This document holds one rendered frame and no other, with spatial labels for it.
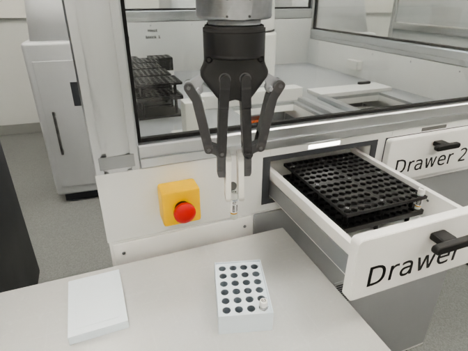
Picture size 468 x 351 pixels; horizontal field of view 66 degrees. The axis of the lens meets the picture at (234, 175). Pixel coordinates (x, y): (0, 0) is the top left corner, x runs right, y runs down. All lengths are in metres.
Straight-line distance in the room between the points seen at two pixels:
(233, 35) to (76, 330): 0.48
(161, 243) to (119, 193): 0.15
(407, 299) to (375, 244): 0.82
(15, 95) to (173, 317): 3.61
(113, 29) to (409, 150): 0.70
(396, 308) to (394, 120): 0.67
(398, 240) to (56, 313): 0.55
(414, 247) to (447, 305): 1.34
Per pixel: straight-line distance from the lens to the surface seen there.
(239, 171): 0.50
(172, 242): 0.77
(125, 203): 0.71
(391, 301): 1.31
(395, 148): 0.93
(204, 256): 0.74
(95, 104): 0.64
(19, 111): 4.12
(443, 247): 0.59
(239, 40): 0.43
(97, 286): 0.70
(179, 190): 0.67
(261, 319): 0.60
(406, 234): 0.58
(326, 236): 0.63
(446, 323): 1.86
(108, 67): 0.62
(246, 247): 0.77
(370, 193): 0.71
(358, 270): 0.56
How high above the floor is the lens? 1.23
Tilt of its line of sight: 26 degrees down
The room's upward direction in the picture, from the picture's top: straight up
